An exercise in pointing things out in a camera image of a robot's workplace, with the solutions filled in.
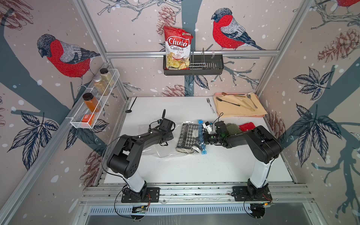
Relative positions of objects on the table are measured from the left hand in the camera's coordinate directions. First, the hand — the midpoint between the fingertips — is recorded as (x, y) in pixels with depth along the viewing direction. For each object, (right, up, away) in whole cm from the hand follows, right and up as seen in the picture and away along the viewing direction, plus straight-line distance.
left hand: (170, 133), depth 96 cm
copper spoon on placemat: (+46, +31, +26) cm, 61 cm away
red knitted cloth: (+56, +5, +3) cm, 56 cm away
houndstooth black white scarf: (+13, -4, -6) cm, 15 cm away
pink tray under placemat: (+42, +31, +27) cm, 59 cm away
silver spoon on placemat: (+67, +29, +25) cm, 77 cm away
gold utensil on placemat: (+65, +18, +18) cm, 69 cm away
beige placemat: (+52, +20, +19) cm, 59 cm away
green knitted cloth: (+44, +3, 0) cm, 44 cm away
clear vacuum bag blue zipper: (-6, -9, -11) cm, 15 cm away
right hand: (+18, -3, -4) cm, 19 cm away
